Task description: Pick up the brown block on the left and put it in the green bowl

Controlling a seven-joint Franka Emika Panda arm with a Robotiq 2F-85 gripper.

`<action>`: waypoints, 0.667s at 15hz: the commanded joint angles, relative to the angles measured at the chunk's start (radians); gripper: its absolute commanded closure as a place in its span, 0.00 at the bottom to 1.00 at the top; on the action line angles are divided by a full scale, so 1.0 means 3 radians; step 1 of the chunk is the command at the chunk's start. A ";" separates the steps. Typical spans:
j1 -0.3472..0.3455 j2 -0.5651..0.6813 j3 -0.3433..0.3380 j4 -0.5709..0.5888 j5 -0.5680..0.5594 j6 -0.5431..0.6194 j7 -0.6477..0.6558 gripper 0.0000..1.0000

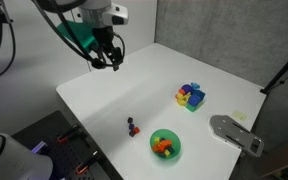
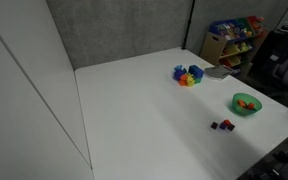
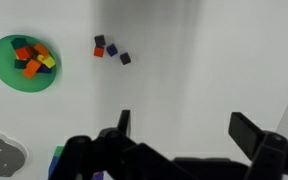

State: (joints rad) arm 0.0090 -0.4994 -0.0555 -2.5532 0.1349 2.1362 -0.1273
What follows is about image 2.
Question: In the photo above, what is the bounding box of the green plastic bowl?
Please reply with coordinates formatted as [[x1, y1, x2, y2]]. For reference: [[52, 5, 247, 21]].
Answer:
[[231, 92, 263, 117]]

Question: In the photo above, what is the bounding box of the blue-purple toy piece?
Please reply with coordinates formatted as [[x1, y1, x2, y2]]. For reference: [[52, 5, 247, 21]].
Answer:
[[173, 64, 188, 81]]

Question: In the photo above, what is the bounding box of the orange toy piece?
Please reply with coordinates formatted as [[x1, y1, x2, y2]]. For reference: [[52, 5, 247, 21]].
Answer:
[[178, 74, 189, 87]]

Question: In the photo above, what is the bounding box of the yellow toy piece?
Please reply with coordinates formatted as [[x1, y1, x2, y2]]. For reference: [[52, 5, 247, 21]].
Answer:
[[185, 73, 196, 88]]

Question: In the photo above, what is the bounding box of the large blue toy brick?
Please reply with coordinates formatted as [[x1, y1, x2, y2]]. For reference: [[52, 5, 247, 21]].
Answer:
[[188, 64, 205, 80]]

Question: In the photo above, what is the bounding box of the grey folded cloth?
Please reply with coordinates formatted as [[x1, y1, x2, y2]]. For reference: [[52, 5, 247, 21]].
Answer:
[[204, 65, 234, 81]]

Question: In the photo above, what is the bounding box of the black vertical pole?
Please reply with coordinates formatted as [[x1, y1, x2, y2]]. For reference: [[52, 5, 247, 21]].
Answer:
[[181, 0, 196, 51]]

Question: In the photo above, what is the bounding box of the wooden toy storage shelf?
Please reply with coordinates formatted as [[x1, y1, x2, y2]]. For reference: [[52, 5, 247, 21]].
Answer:
[[199, 15, 271, 69]]

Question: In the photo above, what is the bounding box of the yellow storage bin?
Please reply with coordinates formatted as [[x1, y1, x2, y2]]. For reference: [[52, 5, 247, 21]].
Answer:
[[225, 43, 242, 56]]

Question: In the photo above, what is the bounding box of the blue storage bin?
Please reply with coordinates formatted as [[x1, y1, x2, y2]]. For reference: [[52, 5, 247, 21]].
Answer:
[[209, 19, 246, 42]]

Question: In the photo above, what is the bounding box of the green storage bin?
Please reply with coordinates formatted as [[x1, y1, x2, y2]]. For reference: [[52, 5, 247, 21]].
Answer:
[[236, 17, 254, 38]]

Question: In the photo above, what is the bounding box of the red storage bin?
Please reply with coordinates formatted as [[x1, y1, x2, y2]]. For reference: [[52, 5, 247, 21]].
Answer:
[[246, 15, 266, 33]]

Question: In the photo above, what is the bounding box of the black equipment base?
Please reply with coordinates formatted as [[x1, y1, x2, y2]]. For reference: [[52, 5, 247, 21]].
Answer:
[[237, 124, 288, 180]]

